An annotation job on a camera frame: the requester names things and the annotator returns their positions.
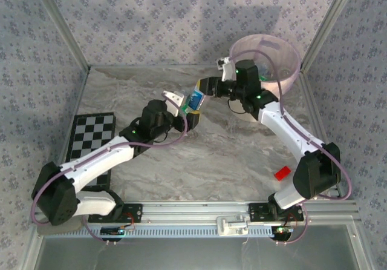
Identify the white latch bracket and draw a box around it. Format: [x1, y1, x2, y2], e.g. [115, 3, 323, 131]
[216, 215, 250, 237]

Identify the black and white chessboard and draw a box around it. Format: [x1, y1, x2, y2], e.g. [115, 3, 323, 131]
[65, 112, 117, 192]

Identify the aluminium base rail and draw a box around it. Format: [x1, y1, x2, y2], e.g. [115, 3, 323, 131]
[120, 200, 359, 226]

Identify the purple camera cable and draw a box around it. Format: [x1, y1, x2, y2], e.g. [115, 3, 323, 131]
[228, 49, 352, 246]
[31, 94, 189, 246]

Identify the blue and white label bottle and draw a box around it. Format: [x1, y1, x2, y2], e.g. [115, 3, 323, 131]
[180, 87, 206, 115]

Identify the grey slotted cable duct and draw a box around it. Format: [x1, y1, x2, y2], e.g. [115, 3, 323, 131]
[57, 223, 276, 238]

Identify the red plastic block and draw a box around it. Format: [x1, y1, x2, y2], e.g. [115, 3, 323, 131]
[274, 166, 292, 181]

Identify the beige bin with pink liner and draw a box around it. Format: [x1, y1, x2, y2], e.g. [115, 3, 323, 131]
[229, 34, 302, 123]

